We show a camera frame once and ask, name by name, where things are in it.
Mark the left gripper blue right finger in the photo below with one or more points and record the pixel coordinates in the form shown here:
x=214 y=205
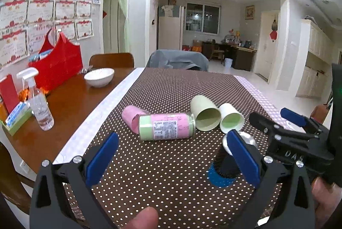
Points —
x=245 y=152

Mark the white refrigerator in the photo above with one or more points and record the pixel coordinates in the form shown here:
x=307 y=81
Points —
x=170 y=27

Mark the wooden desk chair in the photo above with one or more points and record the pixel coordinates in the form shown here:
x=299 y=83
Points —
x=216 y=52

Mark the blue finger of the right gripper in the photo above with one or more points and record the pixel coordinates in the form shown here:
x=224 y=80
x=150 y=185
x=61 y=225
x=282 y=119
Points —
x=293 y=117

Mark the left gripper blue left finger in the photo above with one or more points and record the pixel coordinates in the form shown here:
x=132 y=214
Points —
x=98 y=158

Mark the right hand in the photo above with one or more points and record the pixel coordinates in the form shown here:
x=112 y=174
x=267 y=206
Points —
x=327 y=197

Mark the grey covered chair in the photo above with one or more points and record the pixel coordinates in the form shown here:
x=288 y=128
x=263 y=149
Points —
x=177 y=59

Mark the black blue cup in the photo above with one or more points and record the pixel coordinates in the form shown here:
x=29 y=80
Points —
x=224 y=170

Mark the pink cup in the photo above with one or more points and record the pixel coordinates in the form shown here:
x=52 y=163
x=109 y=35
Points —
x=131 y=115

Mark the green tray box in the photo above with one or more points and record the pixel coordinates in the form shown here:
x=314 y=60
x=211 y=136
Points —
x=17 y=124

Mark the wooden chair back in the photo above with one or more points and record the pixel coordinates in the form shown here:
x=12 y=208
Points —
x=112 y=60

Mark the left hand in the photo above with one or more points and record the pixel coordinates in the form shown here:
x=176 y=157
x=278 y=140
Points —
x=145 y=219

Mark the red bag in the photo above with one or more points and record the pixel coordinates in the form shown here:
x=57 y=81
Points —
x=62 y=63

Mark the white ceramic bowl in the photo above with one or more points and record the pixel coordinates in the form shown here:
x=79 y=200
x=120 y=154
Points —
x=100 y=77

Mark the window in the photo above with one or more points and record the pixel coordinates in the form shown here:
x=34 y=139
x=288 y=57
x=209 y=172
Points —
x=202 y=18

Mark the white trash bin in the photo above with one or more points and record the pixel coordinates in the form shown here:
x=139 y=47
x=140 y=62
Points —
x=228 y=63

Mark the cream wall cabinet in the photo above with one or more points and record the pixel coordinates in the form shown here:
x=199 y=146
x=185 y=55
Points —
x=315 y=58

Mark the clear spray bottle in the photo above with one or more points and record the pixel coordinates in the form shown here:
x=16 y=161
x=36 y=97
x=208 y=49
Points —
x=36 y=99

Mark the white green paper cup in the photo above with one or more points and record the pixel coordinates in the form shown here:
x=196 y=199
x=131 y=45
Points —
x=230 y=118

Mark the small framed wall picture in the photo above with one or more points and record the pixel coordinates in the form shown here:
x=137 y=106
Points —
x=249 y=12

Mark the cream green plastic cup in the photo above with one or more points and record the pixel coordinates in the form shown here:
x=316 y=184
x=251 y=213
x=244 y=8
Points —
x=206 y=113

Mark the dark wooden desk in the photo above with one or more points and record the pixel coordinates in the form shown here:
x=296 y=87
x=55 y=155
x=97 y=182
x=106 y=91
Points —
x=242 y=57

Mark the pink green labelled bottle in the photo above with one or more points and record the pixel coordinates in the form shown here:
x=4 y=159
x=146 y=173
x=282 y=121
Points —
x=167 y=126

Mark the brown polka dot tablecloth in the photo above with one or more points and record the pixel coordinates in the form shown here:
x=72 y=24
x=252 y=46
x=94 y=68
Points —
x=170 y=176

